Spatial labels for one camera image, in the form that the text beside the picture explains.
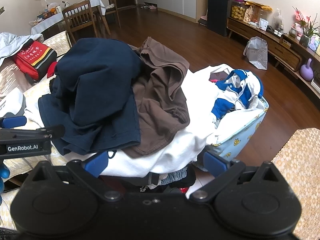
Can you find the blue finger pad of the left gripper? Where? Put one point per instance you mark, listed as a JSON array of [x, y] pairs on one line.
[[12, 122]]

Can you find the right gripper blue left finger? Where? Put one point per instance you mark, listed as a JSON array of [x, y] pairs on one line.
[[96, 163]]

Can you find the red bag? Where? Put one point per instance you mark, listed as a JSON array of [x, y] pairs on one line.
[[36, 60]]

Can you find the black tall cabinet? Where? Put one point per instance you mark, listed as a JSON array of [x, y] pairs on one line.
[[217, 13]]

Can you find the wooden dining chair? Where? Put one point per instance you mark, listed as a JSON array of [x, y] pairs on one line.
[[82, 15]]

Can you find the white shopping bag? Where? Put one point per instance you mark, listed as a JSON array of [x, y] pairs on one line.
[[256, 52]]

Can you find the wooden tv cabinet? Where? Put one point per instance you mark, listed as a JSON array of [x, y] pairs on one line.
[[285, 49]]

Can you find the brown shirt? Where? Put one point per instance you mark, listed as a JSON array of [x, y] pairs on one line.
[[161, 104]]

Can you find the blue white polo shirt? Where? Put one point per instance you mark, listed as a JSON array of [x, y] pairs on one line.
[[241, 89]]

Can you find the purple kettlebell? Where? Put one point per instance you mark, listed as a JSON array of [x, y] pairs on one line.
[[306, 71]]

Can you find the floral lace table cover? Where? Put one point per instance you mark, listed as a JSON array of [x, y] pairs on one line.
[[298, 162]]

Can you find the navy blue t-shirt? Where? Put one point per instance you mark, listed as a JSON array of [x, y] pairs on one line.
[[65, 104]]

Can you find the snack jar with pink lid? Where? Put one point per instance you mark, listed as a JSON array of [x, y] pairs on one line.
[[238, 9]]

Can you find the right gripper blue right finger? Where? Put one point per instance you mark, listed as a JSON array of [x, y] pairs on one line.
[[214, 164]]

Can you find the white garment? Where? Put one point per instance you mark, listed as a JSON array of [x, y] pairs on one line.
[[175, 142]]

